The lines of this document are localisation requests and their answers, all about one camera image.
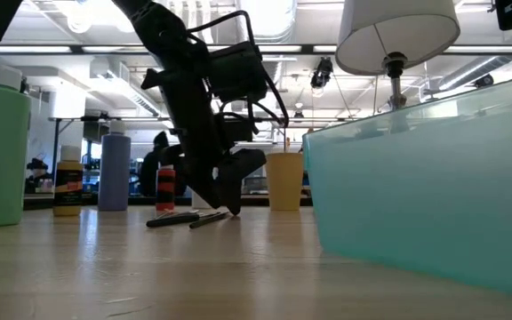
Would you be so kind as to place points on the teal translucent plastic bin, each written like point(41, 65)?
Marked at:
point(416, 200)

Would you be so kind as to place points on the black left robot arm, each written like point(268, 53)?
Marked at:
point(158, 26)

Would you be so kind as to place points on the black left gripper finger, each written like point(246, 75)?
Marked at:
point(205, 178)
point(234, 178)

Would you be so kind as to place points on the large lavender paint bottle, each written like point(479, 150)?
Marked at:
point(114, 178)

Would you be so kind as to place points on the silver ventilation duct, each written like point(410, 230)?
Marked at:
point(276, 18)

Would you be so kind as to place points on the small red paint bottle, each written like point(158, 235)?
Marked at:
point(165, 191)

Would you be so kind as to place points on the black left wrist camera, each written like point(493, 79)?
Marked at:
point(238, 71)

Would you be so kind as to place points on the small yellow paint bottle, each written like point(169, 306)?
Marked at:
point(68, 165)

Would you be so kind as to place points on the black ceiling spotlight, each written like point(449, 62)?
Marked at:
point(483, 80)

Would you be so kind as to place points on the black background rig frame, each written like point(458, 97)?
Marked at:
point(96, 118)

